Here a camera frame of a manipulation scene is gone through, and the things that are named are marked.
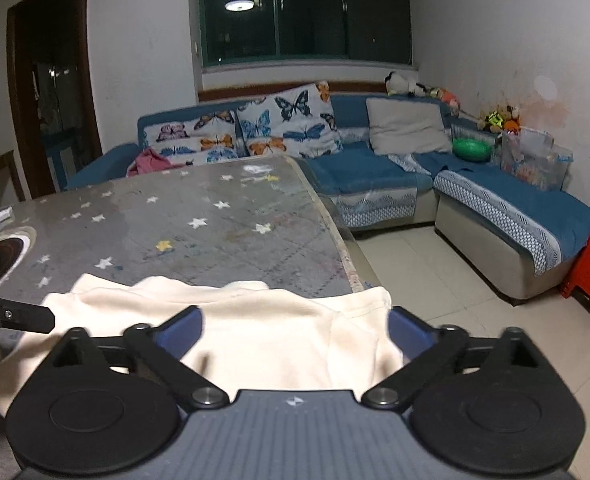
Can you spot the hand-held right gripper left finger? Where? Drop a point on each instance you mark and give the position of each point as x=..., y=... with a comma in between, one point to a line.
x=185, y=330

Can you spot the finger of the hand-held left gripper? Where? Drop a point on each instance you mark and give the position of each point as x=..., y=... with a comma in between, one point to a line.
x=20, y=317

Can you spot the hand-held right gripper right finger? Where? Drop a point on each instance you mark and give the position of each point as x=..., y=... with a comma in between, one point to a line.
x=410, y=330

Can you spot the cream garment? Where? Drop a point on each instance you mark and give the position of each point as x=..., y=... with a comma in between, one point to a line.
x=275, y=330

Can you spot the grey star-print table cover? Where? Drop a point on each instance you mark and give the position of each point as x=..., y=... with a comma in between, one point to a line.
x=200, y=240

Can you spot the blue cabinet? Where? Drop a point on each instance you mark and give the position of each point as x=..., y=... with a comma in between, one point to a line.
x=62, y=160

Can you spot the blue corner sofa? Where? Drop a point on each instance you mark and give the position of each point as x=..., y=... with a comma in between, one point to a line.
x=365, y=170

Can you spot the striped cloth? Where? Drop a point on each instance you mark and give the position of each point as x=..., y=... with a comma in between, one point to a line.
x=409, y=162

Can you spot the pink cloth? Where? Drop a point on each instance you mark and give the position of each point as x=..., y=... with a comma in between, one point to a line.
x=152, y=164

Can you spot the green round toy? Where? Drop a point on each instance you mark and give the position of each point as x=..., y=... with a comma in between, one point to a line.
x=471, y=150

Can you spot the wide butterfly-print cushion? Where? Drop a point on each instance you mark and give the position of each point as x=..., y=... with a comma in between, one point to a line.
x=190, y=137

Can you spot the plain grey cushion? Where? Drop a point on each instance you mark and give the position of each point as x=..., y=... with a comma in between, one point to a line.
x=407, y=125

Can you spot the clear plastic storage box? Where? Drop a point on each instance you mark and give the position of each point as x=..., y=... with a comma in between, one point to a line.
x=535, y=162

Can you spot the orange yellow plush toys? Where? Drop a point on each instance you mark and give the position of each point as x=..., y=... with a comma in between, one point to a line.
x=500, y=119

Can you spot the square butterfly-print cushion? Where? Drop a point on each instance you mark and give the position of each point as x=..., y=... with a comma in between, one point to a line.
x=290, y=120

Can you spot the pink plush toy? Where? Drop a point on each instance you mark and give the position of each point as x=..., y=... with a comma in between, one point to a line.
x=445, y=97

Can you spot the black and white plush toy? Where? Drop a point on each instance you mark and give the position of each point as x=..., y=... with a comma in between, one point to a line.
x=404, y=84

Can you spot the green-framed window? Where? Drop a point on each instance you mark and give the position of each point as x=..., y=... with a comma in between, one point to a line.
x=305, y=15

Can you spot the dark wooden door frame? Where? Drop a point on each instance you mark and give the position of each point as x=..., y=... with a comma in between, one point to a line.
x=86, y=85

